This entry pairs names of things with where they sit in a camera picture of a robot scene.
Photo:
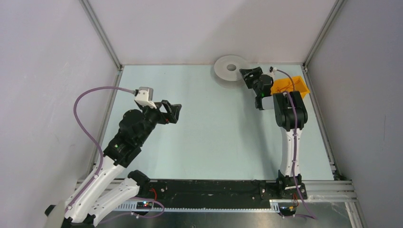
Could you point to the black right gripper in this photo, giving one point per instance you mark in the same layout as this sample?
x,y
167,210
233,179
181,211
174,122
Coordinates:
x,y
246,73

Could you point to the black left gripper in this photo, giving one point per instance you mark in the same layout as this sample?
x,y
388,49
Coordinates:
x,y
168,108

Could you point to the white plastic cable spool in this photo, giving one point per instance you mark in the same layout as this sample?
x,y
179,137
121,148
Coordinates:
x,y
226,71

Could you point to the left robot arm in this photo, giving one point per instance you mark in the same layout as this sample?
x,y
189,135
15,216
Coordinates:
x,y
87,206

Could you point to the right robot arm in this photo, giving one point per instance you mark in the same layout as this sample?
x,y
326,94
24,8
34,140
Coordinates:
x,y
291,116

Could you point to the orange plastic bin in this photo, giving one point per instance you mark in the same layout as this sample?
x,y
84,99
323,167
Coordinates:
x,y
299,83

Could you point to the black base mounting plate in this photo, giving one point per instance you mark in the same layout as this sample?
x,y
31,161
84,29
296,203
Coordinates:
x,y
212,194

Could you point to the left controller board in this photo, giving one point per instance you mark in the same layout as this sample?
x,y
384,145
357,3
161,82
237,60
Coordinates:
x,y
144,205

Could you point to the controller board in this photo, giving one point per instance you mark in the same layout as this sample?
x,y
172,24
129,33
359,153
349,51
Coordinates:
x,y
144,205
287,211

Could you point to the right controller board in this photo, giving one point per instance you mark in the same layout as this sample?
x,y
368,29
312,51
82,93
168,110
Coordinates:
x,y
287,211

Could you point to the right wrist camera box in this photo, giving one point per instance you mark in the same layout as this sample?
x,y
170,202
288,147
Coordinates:
x,y
273,70

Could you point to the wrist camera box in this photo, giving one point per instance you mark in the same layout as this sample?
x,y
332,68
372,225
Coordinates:
x,y
144,97
273,70

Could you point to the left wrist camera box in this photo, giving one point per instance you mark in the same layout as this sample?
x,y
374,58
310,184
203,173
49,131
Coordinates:
x,y
144,97

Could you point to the left corner aluminium post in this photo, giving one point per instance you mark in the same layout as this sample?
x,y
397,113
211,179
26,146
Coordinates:
x,y
97,26

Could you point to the corner aluminium post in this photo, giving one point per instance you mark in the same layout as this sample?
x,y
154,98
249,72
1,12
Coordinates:
x,y
331,18
97,26

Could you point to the right corner aluminium post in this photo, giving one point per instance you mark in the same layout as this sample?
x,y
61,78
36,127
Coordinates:
x,y
331,18

